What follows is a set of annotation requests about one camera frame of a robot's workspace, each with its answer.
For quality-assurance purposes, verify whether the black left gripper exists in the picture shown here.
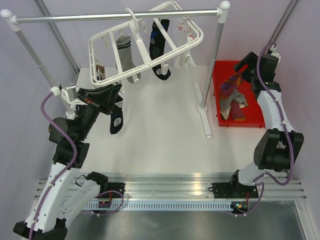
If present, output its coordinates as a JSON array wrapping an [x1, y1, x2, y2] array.
[[75, 81, 123, 140]]

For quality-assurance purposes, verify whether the purple striped sock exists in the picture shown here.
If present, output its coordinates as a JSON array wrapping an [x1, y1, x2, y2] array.
[[219, 73, 245, 100], [230, 101, 246, 121]]

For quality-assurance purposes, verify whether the grey sock with black stripes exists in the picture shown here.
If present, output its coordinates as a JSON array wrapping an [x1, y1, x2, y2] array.
[[219, 90, 247, 111]]

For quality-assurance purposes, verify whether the brown and beige back sock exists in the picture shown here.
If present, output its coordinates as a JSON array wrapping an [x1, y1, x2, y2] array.
[[96, 64, 106, 81]]

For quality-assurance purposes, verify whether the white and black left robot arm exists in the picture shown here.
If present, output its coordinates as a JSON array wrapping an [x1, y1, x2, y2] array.
[[13, 83, 124, 240]]

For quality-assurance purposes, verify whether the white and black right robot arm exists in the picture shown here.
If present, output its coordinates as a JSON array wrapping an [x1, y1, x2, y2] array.
[[228, 51, 304, 198]]

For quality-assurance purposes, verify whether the red plastic bin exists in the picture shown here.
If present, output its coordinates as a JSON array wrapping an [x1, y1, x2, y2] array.
[[212, 60, 265, 129]]

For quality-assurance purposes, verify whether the grey sock back row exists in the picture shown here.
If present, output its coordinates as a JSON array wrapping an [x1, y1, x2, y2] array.
[[115, 36, 136, 72]]

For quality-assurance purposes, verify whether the black and blue patterned sock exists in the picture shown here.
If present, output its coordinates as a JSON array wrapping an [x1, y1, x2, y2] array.
[[149, 22, 171, 81]]

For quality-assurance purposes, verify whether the silver and white clothes rack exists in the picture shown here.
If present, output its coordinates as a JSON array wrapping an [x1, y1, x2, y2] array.
[[0, 0, 231, 140]]

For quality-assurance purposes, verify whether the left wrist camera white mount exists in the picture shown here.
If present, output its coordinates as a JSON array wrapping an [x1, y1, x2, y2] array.
[[50, 85, 79, 105]]

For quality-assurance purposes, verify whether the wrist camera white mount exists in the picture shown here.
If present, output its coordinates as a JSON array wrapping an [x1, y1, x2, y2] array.
[[50, 85, 79, 105], [267, 43, 281, 62]]

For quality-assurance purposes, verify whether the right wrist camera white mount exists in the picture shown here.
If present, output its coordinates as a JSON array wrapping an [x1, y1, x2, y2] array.
[[267, 43, 281, 62]]

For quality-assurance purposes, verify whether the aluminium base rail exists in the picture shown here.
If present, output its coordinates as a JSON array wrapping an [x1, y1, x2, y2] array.
[[34, 172, 307, 201]]

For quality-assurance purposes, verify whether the white slotted cable duct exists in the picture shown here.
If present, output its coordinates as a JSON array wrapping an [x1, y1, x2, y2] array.
[[83, 200, 233, 212]]

